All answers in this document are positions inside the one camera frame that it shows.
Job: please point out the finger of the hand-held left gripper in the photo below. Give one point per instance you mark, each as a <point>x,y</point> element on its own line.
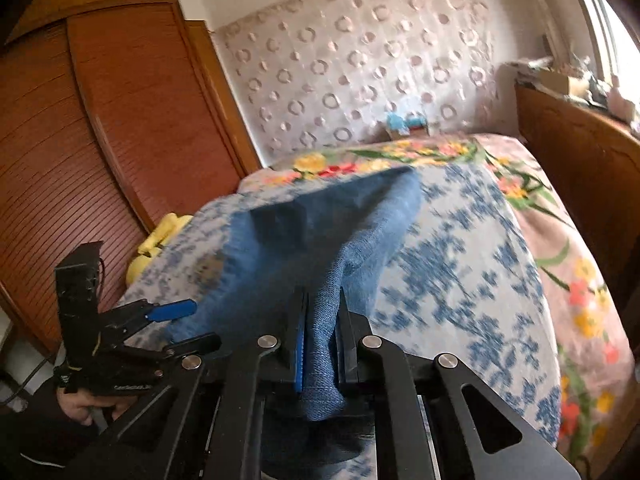
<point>195,344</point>
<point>172,310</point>

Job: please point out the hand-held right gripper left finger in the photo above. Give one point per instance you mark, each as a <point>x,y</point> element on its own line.
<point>300,350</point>

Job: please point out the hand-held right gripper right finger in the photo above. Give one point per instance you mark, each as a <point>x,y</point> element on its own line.
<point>345,355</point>

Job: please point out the blue denim pants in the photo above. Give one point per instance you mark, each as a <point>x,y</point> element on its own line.
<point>325,240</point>

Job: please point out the person's left forearm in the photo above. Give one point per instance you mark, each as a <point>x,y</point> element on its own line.
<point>35,440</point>

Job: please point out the person's left hand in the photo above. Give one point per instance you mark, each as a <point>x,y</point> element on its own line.
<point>80,407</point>

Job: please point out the yellow plush toy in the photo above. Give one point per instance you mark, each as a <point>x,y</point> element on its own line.
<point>160,240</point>

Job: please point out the white blue patterned bedsheet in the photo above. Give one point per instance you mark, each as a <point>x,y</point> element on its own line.
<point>450,270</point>

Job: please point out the wooden wardrobe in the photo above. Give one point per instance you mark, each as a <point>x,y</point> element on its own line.
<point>100,135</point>

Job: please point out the floral blanket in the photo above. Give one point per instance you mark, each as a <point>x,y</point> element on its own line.
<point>560,220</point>

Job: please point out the circle patterned curtain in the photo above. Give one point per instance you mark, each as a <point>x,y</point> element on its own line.
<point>350,60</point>

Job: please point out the wooden cabinet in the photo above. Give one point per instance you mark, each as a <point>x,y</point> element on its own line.
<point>575,160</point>

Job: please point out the stack of papers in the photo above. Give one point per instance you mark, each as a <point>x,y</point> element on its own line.
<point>527,67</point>

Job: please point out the open cardboard box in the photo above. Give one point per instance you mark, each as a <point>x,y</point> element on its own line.
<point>557,80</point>

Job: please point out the pink container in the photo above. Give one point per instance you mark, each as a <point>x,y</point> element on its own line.
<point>622,100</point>

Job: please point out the window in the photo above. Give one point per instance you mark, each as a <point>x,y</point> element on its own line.
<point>610,25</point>

